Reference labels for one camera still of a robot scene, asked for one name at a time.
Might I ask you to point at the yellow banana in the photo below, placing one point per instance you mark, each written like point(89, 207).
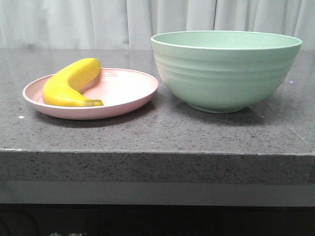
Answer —
point(63, 88)

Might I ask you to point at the pink plate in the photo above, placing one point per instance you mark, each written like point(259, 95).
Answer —
point(121, 91)

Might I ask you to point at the green bowl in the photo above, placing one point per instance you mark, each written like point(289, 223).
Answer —
point(221, 71)

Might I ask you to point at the white curtain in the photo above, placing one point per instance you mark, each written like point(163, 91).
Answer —
point(129, 24)

